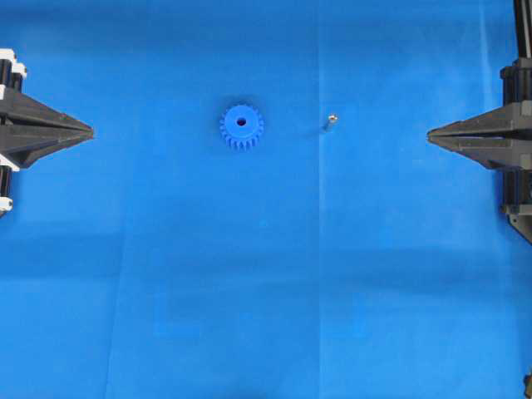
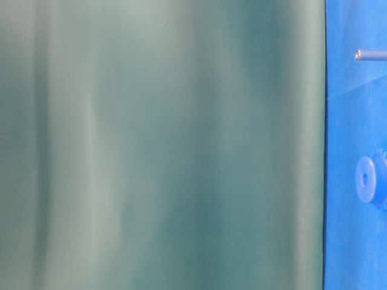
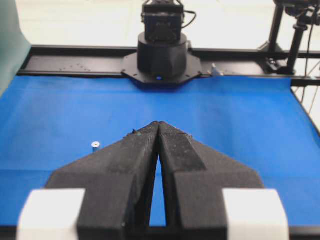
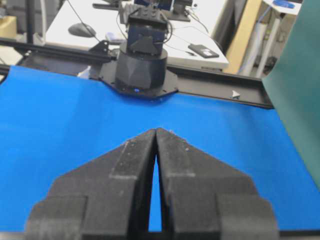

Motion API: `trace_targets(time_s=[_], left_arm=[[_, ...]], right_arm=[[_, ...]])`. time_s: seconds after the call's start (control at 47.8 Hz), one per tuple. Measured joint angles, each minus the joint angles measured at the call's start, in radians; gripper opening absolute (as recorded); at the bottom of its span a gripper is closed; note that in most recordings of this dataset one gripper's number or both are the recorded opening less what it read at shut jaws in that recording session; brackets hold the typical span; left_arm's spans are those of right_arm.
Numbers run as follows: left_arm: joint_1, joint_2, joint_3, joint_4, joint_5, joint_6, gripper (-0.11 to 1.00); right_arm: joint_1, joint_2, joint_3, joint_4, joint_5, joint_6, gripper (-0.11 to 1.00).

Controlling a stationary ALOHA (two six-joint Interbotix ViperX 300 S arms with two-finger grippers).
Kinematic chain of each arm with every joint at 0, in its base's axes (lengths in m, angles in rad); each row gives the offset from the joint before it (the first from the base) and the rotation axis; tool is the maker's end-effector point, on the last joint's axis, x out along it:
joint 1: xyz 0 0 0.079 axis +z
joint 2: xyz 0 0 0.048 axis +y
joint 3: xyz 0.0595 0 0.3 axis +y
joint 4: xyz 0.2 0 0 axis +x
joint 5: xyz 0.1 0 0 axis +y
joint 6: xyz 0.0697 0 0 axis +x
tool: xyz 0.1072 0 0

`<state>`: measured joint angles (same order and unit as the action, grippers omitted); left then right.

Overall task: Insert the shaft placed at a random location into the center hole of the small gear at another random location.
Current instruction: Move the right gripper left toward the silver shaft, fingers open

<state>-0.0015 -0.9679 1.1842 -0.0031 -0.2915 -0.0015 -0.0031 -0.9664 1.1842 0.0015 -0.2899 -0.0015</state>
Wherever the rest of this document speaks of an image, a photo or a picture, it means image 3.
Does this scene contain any green cloth curtain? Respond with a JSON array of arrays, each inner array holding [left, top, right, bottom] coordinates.
[[0, 0, 31, 94]]

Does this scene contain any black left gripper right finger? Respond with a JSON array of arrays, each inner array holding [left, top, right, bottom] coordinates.
[[157, 120, 290, 240]]

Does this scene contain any small silver metal shaft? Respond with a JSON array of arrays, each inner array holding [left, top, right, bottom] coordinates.
[[91, 141, 101, 152]]

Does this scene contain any black aluminium frame rail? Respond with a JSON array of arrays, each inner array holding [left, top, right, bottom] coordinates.
[[17, 45, 320, 87]]

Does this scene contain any black camera stand post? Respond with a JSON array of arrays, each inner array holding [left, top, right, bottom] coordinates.
[[258, 0, 320, 75]]

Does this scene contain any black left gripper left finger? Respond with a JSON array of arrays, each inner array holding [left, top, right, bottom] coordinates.
[[16, 120, 160, 240]]

